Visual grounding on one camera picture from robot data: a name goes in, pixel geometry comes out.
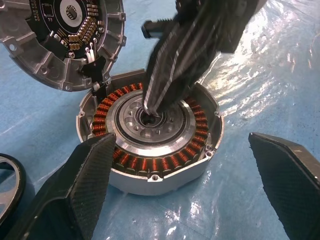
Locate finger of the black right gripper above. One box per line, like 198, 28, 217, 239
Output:
154, 14, 226, 116
143, 9, 213, 113

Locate spoked silver black rotor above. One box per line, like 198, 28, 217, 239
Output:
0, 152, 28, 221

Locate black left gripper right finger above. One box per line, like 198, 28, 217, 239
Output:
248, 131, 320, 240

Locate motor stator housing copper windings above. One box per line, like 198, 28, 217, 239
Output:
75, 68, 225, 197

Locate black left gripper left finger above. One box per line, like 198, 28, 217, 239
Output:
4, 132, 117, 240

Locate motor cover with circuit board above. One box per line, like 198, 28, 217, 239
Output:
0, 0, 127, 93

